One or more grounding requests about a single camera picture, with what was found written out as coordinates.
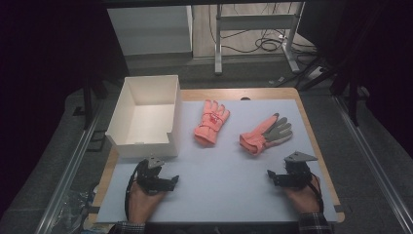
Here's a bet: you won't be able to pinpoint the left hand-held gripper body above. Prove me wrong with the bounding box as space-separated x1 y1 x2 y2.
134 156 173 196

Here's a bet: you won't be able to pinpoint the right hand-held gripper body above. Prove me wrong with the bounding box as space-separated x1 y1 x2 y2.
276 151 319 190

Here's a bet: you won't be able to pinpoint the pink glove with grey palm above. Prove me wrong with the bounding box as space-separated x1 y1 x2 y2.
239 112 294 156

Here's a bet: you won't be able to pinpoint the white box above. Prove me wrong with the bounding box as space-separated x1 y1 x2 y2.
104 74 183 159

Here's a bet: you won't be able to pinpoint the pink glove with red print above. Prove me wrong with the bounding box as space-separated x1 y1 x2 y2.
193 99 231 147

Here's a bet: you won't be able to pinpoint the person's right hand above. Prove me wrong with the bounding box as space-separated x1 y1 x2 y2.
282 175 323 215

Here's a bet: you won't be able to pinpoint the pale grey table mat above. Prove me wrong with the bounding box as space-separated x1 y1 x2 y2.
95 98 339 225

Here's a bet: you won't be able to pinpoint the clear plastic bag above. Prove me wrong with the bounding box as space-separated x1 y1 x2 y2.
57 189 99 234

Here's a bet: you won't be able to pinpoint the dark metal stand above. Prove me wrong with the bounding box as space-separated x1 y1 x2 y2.
330 73 372 128
72 77 109 132

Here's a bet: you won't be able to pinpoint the white power strip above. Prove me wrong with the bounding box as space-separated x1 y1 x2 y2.
306 65 326 81

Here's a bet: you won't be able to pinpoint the white cabinet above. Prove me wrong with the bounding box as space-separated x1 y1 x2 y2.
106 5 194 57

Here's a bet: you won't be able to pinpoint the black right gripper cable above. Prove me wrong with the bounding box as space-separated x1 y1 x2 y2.
306 173 325 213

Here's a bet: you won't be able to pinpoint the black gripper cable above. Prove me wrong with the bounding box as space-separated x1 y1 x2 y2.
124 159 145 222
306 173 325 213

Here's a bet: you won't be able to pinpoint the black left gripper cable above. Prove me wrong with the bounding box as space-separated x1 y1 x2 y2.
124 159 145 222

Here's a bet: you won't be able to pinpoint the aluminium rail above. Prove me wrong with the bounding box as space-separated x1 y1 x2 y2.
333 95 413 234
34 105 105 234

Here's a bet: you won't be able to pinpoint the black floor cables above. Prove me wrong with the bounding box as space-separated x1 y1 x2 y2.
222 3 319 56

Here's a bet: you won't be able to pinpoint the white metal desk frame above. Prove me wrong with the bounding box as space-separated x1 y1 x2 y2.
213 1 307 76

